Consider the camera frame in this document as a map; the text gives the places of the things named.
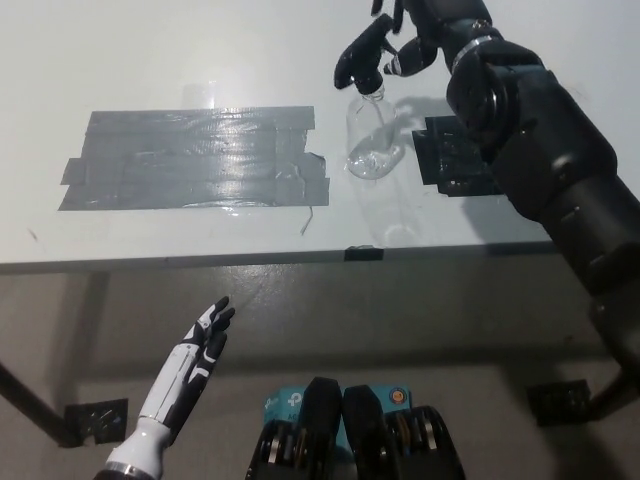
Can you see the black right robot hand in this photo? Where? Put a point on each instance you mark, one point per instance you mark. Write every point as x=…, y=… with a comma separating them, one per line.
x=440, y=25

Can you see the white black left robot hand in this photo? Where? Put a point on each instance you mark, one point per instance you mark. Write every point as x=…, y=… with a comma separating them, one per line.
x=185, y=370

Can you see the black spray trigger lid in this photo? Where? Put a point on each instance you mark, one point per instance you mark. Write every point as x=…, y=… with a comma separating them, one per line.
x=362, y=57

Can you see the clear plastic bottle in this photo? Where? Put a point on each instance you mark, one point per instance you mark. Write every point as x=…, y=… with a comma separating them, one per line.
x=371, y=145

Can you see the teal router box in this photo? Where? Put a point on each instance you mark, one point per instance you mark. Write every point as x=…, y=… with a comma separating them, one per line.
x=285, y=402

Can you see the black table leg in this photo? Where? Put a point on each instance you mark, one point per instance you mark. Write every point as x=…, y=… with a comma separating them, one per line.
x=35, y=400

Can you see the grey duct tape patch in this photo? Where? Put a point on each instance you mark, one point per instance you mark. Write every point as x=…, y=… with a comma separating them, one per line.
x=195, y=160

